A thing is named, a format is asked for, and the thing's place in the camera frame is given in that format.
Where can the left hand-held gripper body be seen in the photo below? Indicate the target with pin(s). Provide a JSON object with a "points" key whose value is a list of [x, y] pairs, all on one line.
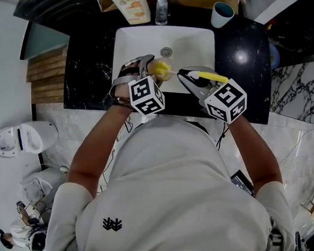
{"points": [[145, 95]]}

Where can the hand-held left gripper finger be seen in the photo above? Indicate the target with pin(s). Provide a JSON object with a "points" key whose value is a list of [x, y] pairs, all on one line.
{"points": [[145, 63]]}

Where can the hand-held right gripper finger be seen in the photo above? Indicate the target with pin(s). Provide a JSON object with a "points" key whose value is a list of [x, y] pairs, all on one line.
{"points": [[204, 82], [195, 88]]}

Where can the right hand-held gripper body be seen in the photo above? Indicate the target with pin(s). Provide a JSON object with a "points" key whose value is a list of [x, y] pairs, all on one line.
{"points": [[227, 100]]}

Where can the pink cup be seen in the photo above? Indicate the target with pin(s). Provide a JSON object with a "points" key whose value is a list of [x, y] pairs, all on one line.
{"points": [[150, 69]]}

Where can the yellow sponge bottle brush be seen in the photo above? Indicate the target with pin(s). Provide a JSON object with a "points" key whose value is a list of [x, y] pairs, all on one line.
{"points": [[161, 68]]}

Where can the pale blue cup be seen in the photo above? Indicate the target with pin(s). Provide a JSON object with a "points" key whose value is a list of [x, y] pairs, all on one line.
{"points": [[218, 21]]}

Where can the person's right forearm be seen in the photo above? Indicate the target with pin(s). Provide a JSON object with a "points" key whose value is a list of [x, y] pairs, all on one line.
{"points": [[255, 157]]}

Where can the person's left forearm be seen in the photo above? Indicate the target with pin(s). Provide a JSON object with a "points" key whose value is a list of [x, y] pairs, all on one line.
{"points": [[97, 150]]}

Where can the person's left hand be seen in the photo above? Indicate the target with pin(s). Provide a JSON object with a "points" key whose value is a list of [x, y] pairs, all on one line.
{"points": [[123, 95]]}

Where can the white rectangular sink basin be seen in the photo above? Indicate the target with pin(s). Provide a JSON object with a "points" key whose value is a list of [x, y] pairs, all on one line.
{"points": [[138, 44]]}

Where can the black wristband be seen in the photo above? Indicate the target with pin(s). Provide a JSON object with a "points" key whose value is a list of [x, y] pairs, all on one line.
{"points": [[124, 102]]}

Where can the clear glass bottle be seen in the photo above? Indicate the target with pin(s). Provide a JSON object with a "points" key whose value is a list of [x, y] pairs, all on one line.
{"points": [[161, 12]]}

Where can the black marble counter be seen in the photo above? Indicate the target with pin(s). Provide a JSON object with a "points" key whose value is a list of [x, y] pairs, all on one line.
{"points": [[88, 75]]}

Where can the white soap bottle orange label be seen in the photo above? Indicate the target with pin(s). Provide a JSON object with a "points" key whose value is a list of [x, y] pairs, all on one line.
{"points": [[131, 5]]}

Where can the blue plate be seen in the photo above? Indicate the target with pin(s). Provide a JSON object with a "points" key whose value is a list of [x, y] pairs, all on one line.
{"points": [[274, 56]]}

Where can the white marble veined cabinet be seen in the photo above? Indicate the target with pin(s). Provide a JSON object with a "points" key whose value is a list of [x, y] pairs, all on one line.
{"points": [[291, 94]]}

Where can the black screen device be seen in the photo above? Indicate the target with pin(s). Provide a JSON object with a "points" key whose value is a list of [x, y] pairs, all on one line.
{"points": [[242, 182]]}

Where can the wooden steps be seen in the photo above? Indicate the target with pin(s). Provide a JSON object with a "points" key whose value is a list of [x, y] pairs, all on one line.
{"points": [[45, 79]]}

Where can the person's white shirt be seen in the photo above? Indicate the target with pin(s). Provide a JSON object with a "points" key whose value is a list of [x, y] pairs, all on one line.
{"points": [[168, 197]]}

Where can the frosted glass panel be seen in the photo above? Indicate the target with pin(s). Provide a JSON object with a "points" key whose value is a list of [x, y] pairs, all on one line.
{"points": [[42, 42]]}

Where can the black shelf unit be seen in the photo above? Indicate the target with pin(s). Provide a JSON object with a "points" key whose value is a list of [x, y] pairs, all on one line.
{"points": [[306, 25]]}

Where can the white toilet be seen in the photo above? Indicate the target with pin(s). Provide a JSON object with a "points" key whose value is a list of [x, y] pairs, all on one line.
{"points": [[37, 137]]}

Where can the white appliance with open lid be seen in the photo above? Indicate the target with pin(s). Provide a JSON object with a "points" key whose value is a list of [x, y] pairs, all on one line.
{"points": [[42, 184]]}

